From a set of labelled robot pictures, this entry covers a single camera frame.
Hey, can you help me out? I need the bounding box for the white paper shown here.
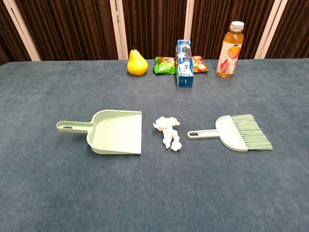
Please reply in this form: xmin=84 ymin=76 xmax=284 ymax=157
xmin=153 ymin=116 xmax=181 ymax=131

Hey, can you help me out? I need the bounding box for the mint green plastic dustpan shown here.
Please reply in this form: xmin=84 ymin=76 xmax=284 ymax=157
xmin=56 ymin=110 xmax=142 ymax=155

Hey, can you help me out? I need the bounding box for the mint green hand brush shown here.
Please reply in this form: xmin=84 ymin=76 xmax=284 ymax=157
xmin=187 ymin=99 xmax=274 ymax=153

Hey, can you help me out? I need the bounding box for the green snack packet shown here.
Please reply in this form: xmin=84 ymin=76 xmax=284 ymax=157
xmin=153 ymin=56 xmax=177 ymax=76

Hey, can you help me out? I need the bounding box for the yellow pear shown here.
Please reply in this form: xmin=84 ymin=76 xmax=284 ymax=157
xmin=127 ymin=46 xmax=149 ymax=76

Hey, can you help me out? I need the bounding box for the blue rectangular carton box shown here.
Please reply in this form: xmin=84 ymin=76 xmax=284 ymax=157
xmin=175 ymin=40 xmax=195 ymax=88

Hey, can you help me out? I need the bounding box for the orange red snack packet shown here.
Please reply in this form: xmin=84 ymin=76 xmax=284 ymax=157
xmin=192 ymin=55 xmax=209 ymax=74

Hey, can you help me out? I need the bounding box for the orange juice bottle white cap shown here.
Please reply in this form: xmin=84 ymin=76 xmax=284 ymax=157
xmin=215 ymin=21 xmax=245 ymax=78

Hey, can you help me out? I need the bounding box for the dark brown curtain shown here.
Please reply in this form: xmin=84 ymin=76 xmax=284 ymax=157
xmin=0 ymin=0 xmax=309 ymax=66

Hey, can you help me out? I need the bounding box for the white frame post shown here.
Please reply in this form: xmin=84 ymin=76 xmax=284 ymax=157
xmin=183 ymin=0 xmax=202 ymax=58
xmin=254 ymin=0 xmax=288 ymax=60
xmin=109 ymin=0 xmax=129 ymax=60
xmin=2 ymin=0 xmax=42 ymax=62

